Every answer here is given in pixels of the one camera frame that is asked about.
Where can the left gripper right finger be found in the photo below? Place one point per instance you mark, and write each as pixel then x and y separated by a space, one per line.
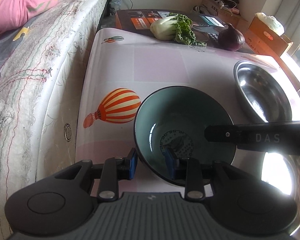
pixel 191 171

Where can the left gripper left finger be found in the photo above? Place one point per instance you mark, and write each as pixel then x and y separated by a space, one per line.
pixel 111 172

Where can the small steel bowl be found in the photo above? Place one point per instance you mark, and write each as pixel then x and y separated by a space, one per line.
pixel 260 96

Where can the teal ceramic bowl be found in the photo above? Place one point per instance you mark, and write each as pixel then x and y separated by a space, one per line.
pixel 175 117

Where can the white mattress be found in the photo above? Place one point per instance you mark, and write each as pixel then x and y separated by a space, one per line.
pixel 41 83

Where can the pink patterned tablecloth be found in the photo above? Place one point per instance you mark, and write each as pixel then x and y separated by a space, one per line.
pixel 124 68

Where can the orange cardboard box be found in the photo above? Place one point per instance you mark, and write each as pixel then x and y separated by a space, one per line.
pixel 262 40

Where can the white plastic bag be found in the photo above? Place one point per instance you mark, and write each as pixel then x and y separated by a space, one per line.
pixel 271 22

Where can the green leafy cabbage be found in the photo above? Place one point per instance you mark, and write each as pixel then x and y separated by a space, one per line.
pixel 177 27

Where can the dark printed flat box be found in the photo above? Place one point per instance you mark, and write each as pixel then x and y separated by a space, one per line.
pixel 205 27

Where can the open brown cardboard box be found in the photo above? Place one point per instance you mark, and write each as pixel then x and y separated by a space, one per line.
pixel 227 11

